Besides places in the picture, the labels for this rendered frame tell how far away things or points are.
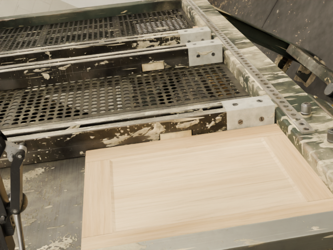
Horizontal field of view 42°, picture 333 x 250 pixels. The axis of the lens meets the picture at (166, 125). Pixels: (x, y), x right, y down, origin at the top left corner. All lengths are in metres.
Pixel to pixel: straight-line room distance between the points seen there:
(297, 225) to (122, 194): 0.36
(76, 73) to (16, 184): 1.01
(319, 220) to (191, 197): 0.25
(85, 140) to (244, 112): 0.40
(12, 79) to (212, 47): 0.71
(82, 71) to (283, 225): 1.00
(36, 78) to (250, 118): 0.80
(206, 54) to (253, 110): 0.53
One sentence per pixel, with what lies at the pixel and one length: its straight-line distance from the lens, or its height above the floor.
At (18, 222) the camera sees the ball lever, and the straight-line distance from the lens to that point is 0.75.
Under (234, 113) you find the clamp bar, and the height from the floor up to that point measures 1.01.
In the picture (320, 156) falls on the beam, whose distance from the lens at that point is 0.97.
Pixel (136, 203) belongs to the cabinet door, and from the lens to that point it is 0.89.
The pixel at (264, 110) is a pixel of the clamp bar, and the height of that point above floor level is 0.94.
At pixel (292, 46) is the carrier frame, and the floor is 0.18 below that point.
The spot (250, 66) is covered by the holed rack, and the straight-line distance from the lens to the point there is 1.43.
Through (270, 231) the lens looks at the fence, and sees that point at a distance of 0.78.
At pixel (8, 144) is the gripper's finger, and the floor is 1.48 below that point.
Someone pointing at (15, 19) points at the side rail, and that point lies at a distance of 2.50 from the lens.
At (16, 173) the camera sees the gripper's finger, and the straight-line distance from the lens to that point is 0.59.
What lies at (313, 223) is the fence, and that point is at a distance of 0.81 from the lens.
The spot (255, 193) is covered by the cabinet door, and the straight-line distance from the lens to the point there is 0.90.
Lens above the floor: 1.48
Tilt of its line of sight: 18 degrees down
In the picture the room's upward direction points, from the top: 70 degrees counter-clockwise
